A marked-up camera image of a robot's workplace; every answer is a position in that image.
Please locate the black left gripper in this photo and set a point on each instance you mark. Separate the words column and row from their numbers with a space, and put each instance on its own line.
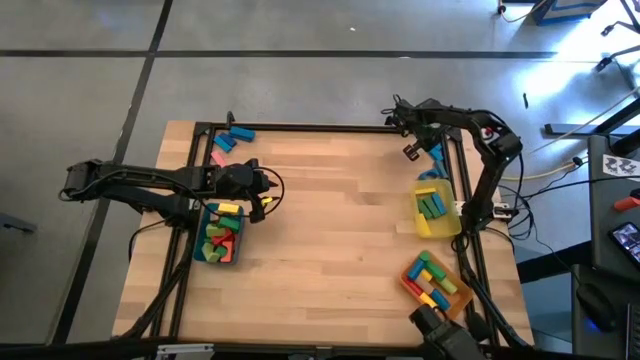
column 257, row 190

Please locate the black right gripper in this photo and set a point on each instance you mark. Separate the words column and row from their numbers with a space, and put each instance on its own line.
column 425, row 130

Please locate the natural wooden block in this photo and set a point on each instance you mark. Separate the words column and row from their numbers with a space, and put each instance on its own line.
column 214, row 216
column 426, row 287

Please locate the light green wooden block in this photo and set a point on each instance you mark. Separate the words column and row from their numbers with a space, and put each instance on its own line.
column 209, row 252
column 215, row 230

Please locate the red wooden arch block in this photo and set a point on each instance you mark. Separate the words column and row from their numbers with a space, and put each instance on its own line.
column 228, row 250

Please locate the long green wooden block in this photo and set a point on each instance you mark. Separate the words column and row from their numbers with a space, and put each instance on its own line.
column 432, row 207

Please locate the small yellow wooden block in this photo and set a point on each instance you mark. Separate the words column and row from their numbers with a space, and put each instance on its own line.
column 422, row 225

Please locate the yellow plastic bin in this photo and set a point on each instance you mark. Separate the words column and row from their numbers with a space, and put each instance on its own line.
column 450, row 227

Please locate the green wooden arch block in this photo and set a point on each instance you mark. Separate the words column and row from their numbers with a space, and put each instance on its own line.
column 424, row 257

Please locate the yellow wooden cylinder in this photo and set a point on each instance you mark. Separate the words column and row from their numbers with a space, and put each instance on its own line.
column 428, row 300
column 426, row 275

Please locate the light green wooden cylinder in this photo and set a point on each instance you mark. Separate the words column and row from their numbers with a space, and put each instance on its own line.
column 448, row 286

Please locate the blue wooden cylinder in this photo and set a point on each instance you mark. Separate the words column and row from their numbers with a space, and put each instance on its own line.
column 440, row 299

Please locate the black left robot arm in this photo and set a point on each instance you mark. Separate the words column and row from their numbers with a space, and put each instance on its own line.
column 130, row 182

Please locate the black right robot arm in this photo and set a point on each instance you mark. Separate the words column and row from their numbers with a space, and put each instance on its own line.
column 492, row 165

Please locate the blue plastic bin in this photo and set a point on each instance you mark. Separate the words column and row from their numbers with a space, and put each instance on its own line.
column 197, row 235

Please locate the small black floor object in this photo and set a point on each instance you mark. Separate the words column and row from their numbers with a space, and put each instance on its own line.
column 525, row 100

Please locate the black stand base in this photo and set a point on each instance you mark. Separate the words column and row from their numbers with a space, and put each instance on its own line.
column 570, row 130

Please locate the orange plastic bin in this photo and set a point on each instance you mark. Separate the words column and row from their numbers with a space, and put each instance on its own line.
column 462, row 300

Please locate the blue box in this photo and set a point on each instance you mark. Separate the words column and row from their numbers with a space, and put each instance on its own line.
column 565, row 7

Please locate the black chair base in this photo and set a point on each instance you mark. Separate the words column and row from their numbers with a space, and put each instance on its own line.
column 603, row 63

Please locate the white printed sticker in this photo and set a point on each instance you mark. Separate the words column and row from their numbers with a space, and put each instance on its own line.
column 620, row 165

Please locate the black side desk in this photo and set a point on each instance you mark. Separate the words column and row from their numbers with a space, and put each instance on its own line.
column 602, row 225

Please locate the black boxy device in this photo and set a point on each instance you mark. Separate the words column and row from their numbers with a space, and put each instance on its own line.
column 450, row 340

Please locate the smartphone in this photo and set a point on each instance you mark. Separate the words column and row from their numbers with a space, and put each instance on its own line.
column 625, row 240

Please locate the black computer mouse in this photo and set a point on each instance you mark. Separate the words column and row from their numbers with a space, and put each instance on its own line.
column 595, row 305

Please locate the dark grey floor object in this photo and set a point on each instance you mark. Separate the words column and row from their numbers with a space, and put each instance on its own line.
column 15, row 222

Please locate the black aluminium table frame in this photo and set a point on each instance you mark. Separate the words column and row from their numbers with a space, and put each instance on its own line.
column 300, row 126

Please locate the black frame clamp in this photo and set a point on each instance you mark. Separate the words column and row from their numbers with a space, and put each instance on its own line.
column 230, row 118

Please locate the silver metal bracket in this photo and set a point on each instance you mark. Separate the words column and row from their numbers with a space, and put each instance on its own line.
column 185, row 348

